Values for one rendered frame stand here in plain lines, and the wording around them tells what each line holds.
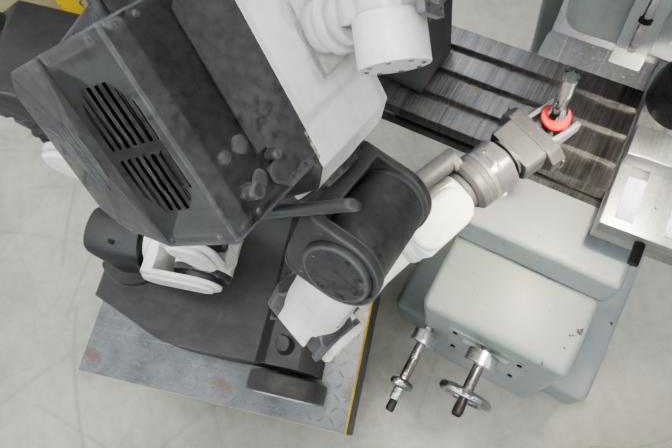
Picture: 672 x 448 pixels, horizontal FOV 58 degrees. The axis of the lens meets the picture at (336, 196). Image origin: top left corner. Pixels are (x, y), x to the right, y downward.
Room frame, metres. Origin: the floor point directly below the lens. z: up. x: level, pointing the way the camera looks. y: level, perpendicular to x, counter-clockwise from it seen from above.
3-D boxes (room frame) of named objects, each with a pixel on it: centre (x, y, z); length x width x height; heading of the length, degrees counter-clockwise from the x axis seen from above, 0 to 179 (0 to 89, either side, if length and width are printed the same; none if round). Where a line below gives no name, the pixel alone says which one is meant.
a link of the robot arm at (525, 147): (0.37, -0.28, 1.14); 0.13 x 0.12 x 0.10; 16
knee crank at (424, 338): (0.19, -0.02, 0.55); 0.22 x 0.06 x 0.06; 131
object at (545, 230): (0.43, -0.51, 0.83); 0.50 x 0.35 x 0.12; 131
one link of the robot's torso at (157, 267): (0.63, 0.38, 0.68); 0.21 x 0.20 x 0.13; 58
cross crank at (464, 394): (0.10, -0.13, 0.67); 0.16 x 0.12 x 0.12; 131
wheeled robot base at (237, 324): (0.61, 0.35, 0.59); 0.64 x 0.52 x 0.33; 58
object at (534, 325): (0.42, -0.49, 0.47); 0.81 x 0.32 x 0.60; 131
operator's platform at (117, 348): (0.61, 0.35, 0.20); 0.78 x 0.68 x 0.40; 58
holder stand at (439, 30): (0.76, -0.22, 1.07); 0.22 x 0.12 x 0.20; 35
